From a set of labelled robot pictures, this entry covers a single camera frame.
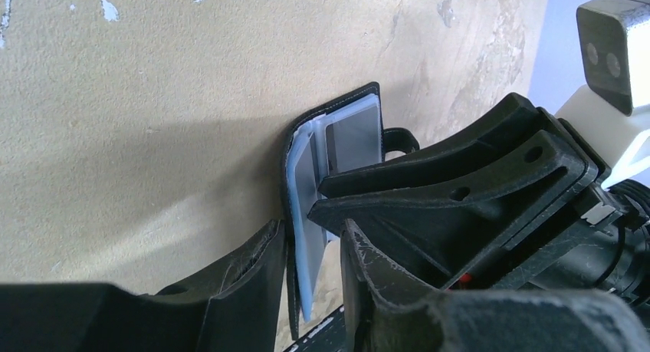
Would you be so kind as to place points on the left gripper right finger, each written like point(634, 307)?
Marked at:
point(387, 308)

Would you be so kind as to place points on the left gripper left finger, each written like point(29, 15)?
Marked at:
point(230, 305)

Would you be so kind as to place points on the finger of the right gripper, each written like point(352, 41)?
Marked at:
point(431, 156)

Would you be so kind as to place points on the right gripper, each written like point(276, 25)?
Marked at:
point(526, 210)

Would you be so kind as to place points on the dark credit card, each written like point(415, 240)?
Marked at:
point(353, 139)

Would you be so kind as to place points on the black leather card holder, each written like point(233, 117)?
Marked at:
point(304, 166)

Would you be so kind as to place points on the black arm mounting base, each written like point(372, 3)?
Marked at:
point(328, 336)

